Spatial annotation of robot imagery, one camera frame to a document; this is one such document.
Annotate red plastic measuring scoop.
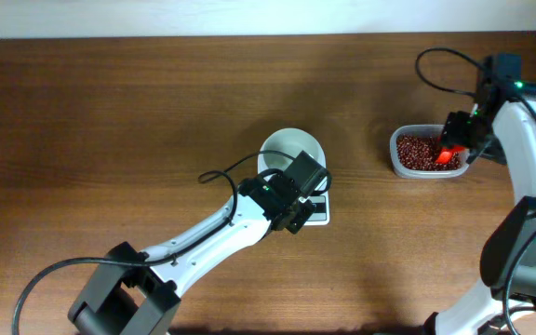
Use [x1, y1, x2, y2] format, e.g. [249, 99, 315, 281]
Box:
[435, 145, 465, 165]

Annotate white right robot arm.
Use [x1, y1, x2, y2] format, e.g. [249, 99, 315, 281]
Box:
[422, 53, 536, 334]

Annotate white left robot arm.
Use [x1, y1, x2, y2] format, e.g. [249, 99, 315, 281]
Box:
[144, 152, 332, 296]

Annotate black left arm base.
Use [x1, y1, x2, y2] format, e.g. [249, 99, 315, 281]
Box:
[68, 264, 181, 335]

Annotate white kitchen scale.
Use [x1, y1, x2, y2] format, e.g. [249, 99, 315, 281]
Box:
[258, 147, 330, 226]

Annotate white bowl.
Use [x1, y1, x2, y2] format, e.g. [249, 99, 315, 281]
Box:
[258, 128, 326, 172]

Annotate clear plastic bean container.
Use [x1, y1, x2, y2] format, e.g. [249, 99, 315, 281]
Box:
[390, 125, 469, 179]

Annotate red beans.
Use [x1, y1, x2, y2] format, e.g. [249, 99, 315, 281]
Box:
[395, 135, 462, 171]

